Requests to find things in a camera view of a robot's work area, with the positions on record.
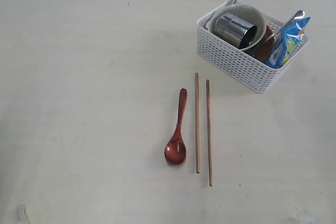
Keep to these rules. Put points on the stainless steel spoon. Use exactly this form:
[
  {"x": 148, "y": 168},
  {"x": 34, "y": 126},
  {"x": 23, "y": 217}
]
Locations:
[{"x": 296, "y": 16}]

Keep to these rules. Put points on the red-brown wooden spoon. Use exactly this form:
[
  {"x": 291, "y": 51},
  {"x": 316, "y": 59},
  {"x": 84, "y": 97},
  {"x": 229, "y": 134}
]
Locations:
[{"x": 175, "y": 150}]

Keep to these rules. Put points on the wooden chopstick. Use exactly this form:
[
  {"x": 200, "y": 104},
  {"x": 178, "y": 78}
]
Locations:
[
  {"x": 197, "y": 118},
  {"x": 209, "y": 133}
]

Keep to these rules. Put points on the red-brown wooden bowl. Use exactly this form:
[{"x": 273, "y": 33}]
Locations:
[{"x": 263, "y": 50}]

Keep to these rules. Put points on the blue snack bag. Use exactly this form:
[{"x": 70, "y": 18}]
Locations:
[{"x": 289, "y": 39}]

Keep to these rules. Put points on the stainless steel cup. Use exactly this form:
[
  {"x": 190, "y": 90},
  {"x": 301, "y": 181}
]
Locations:
[{"x": 234, "y": 30}]

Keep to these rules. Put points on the white plastic woven basket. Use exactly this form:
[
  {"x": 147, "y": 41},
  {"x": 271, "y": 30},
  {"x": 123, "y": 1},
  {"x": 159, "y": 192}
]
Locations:
[{"x": 236, "y": 63}]

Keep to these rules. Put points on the cream ceramic bowl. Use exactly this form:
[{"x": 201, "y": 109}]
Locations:
[{"x": 246, "y": 12}]

